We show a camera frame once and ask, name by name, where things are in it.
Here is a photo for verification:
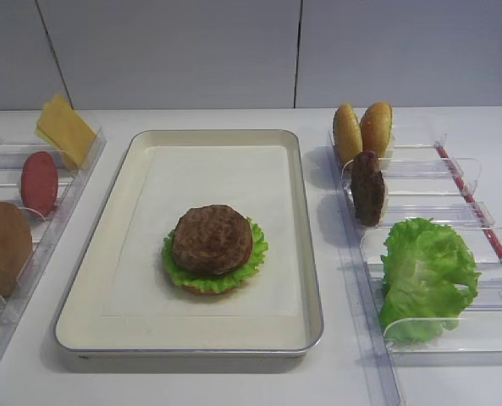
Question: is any brown meat patty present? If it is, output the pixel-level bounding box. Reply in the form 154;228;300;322
350;151;385;227
173;205;253;252

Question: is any red tomato slice on lettuce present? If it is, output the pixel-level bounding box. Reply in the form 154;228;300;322
172;248;251;277

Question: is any green lettuce leaf on bun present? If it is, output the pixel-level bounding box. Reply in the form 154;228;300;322
160;217;269;291

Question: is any bottom bun under lettuce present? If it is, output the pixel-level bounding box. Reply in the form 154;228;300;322
181;285;238;296

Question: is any large green lettuce leaf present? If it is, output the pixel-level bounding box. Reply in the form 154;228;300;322
379;217;480;343

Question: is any front yellow cheese slice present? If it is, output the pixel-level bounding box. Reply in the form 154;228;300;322
36;104;97;171

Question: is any yellow cheese slice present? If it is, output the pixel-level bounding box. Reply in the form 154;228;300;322
36;95;83;150
36;104;97;171

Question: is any rear yellow cheese slice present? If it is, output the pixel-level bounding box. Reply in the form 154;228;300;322
36;95;83;150

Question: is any red tomato slice in rack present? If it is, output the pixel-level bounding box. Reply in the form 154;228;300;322
20;151;58;217

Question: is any cream metal baking tray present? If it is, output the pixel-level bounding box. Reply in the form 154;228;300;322
54;129;323;357

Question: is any left golden bun top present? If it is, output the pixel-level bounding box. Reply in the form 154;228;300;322
333;103;362;164

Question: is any golden bun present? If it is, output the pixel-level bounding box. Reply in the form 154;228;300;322
333;103;362;164
360;101;393;158

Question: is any right golden bun top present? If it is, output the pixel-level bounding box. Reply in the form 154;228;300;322
360;101;393;158

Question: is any right clear acrylic rack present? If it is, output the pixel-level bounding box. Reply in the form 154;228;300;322
328;118;502;405

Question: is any clear acrylic rack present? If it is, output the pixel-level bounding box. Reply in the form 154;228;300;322
0;128;106;361
328;118;502;405

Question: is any left clear acrylic rack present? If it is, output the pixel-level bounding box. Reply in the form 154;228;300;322
0;128;106;361

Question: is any brown bun bottom in rack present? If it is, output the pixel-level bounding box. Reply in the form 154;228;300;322
0;201;33;298

